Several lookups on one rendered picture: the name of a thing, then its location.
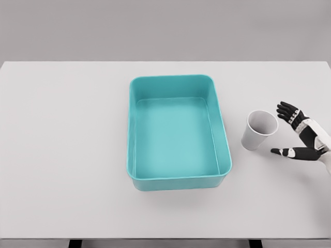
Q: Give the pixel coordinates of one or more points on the white paper cup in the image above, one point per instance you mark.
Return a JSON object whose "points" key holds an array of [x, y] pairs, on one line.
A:
{"points": [[254, 134]]}

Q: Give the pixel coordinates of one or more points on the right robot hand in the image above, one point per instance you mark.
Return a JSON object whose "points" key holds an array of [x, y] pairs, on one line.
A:
{"points": [[310, 134]]}

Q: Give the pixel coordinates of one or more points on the teal plastic basket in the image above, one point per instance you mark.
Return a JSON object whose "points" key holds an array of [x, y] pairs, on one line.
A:
{"points": [[175, 139]]}

